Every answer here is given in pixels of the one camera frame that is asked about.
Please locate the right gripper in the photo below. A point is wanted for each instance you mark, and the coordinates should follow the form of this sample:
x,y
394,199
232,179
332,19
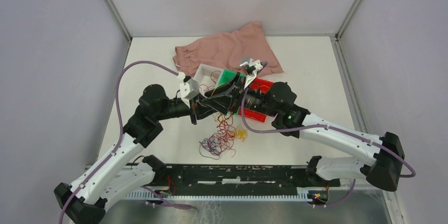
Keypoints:
x,y
235,103

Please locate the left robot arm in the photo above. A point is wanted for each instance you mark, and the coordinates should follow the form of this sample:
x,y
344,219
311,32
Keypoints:
x,y
91,195

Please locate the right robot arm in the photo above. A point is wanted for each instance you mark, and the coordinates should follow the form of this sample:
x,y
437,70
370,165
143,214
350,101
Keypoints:
x,y
380,160

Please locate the green plastic bin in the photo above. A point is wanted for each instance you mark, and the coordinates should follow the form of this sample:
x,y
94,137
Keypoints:
x,y
228,78

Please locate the translucent white bin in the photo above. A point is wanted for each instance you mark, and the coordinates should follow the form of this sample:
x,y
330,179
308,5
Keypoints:
x,y
207,75

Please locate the red plastic bin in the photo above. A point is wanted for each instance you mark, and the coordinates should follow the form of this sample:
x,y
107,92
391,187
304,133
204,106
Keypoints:
x,y
257,87

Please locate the pink cloth shorts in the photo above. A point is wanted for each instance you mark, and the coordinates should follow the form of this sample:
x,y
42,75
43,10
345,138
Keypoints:
x,y
227,50

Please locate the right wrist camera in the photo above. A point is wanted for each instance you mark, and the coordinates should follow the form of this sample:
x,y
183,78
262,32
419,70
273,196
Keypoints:
x,y
252,68

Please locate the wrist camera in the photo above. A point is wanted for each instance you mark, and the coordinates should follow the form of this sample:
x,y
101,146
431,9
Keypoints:
x,y
189,90
252,68

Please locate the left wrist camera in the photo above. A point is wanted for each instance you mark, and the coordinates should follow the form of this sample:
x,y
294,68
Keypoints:
x,y
189,90

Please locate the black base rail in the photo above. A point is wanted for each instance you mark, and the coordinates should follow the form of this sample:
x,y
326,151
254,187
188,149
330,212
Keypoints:
x,y
234,180

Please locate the white cable duct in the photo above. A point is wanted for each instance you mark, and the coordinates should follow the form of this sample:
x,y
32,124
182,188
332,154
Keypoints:
x,y
142,194

